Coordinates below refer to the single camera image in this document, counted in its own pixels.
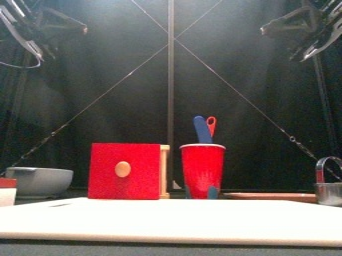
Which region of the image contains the white cutting board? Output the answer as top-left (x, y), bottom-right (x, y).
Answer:
top-left (0, 196), bottom-right (342, 248)

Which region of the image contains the red plastic utensil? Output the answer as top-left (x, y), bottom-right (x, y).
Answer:
top-left (204, 115), bottom-right (218, 139)

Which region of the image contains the blue plastic utensil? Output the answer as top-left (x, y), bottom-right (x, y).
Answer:
top-left (192, 115), bottom-right (214, 145)

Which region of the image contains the grey bowl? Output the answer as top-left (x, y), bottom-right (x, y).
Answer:
top-left (4, 166), bottom-right (75, 200)

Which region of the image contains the wooden box with red front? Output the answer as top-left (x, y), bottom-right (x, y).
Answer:
top-left (87, 142), bottom-right (171, 201)

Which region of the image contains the red plastic cup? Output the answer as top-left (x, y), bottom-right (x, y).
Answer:
top-left (179, 143), bottom-right (227, 200)

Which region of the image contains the metal measuring cup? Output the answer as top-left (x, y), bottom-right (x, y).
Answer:
top-left (314, 155), bottom-right (342, 207)

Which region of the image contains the red and white toy block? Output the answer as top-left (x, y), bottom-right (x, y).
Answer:
top-left (0, 177), bottom-right (18, 208)

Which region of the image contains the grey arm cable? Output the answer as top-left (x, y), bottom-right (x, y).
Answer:
top-left (0, 54), bottom-right (45, 70)

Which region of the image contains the diagonal steel brace wire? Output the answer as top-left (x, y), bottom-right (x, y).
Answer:
top-left (128, 0), bottom-right (342, 183)
top-left (0, 0), bottom-right (224, 176)

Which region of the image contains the vertical metal frame pole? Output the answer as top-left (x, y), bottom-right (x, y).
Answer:
top-left (165, 0), bottom-right (176, 192)

